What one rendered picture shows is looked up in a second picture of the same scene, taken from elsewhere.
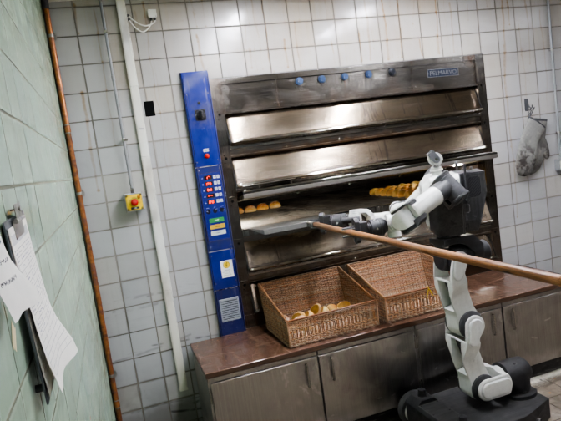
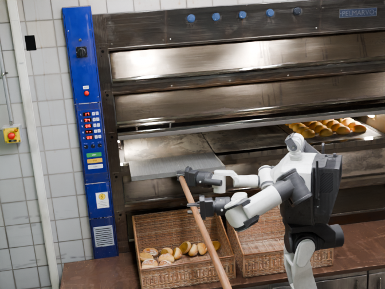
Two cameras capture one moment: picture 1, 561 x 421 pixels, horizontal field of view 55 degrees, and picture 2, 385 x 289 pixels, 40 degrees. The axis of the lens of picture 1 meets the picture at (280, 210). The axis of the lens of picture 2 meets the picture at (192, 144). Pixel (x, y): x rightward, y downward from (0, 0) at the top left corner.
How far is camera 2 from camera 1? 97 cm
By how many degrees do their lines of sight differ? 14
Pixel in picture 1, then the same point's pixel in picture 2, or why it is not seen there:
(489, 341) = not seen: outside the picture
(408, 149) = (306, 94)
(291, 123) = (179, 62)
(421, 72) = (332, 11)
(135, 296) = (15, 217)
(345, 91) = (241, 30)
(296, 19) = not seen: outside the picture
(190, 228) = (69, 160)
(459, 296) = (302, 279)
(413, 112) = (316, 55)
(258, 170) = (140, 108)
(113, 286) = not seen: outside the picture
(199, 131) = (79, 68)
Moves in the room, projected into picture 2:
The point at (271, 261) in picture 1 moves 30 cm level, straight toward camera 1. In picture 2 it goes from (148, 195) to (137, 215)
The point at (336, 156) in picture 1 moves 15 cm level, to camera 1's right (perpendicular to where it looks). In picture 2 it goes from (225, 98) to (249, 97)
